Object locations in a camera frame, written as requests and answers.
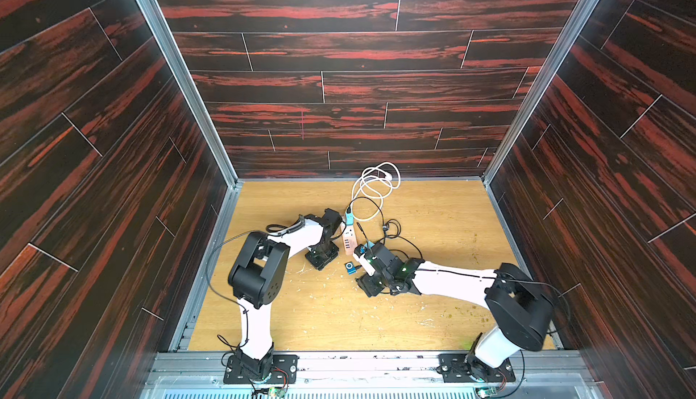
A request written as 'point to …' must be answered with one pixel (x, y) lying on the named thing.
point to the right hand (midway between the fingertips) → (369, 273)
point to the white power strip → (349, 238)
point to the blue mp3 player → (350, 267)
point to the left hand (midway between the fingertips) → (333, 262)
